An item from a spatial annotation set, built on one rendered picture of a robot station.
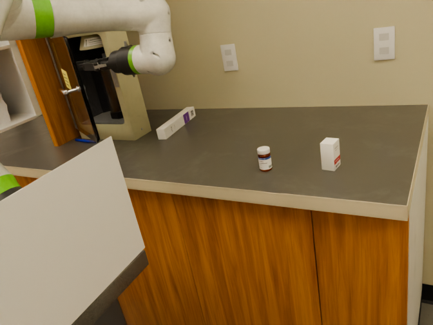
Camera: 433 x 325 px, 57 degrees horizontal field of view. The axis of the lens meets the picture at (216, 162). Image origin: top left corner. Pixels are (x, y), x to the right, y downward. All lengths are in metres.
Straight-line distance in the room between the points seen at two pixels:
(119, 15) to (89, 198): 0.60
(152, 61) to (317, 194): 0.62
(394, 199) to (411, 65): 0.72
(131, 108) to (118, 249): 0.88
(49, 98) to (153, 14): 0.76
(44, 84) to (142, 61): 0.67
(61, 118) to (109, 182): 1.09
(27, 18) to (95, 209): 0.54
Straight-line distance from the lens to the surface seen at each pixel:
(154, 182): 1.25
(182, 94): 1.98
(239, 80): 1.80
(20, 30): 1.14
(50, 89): 1.86
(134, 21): 1.24
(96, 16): 1.19
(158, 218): 1.37
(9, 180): 0.89
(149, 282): 1.63
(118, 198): 0.85
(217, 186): 1.12
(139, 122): 1.68
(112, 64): 1.38
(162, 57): 1.25
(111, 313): 0.99
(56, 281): 0.77
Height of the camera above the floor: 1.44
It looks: 23 degrees down
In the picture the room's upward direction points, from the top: 11 degrees counter-clockwise
